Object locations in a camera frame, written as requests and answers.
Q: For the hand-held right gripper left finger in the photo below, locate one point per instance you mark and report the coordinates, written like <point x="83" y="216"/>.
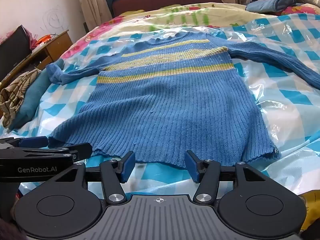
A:
<point x="128" y="166"/>

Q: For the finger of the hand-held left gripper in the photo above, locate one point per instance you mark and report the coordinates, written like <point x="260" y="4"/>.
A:
<point x="80" y="150"/>
<point x="35" y="141"/>

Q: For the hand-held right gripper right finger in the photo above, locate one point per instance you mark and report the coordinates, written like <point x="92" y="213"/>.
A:
<point x="192" y="166"/>

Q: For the blue yellow striped knit sweater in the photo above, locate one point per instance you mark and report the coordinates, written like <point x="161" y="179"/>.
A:
<point x="162" y="105"/>

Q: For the folded teal cloth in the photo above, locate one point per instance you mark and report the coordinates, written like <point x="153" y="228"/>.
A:
<point x="32" y="97"/>

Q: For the brown striped cloth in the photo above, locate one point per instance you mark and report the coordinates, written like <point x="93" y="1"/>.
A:
<point x="15" y="92"/>

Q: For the black monitor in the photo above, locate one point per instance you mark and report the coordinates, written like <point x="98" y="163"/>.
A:
<point x="15" y="50"/>

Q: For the wooden desk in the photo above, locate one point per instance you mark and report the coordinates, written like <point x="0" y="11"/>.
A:
<point x="57" y="45"/>

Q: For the pink plastic bag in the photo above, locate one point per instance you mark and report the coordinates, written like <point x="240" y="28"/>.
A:
<point x="31" y="40"/>

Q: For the orange object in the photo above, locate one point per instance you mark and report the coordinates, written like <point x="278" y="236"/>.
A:
<point x="44" y="39"/>

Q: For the blue white checkered plastic sheet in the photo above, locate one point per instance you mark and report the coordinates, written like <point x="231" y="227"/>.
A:
<point x="287" y="105"/>

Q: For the yellow cloth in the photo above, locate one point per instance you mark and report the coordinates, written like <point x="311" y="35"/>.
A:
<point x="311" y="210"/>

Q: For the floral bedsheet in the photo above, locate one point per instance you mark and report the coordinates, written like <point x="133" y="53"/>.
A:
<point x="175" y="12"/>

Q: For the folded blue cloth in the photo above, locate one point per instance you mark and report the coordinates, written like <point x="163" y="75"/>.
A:
<point x="272" y="3"/>

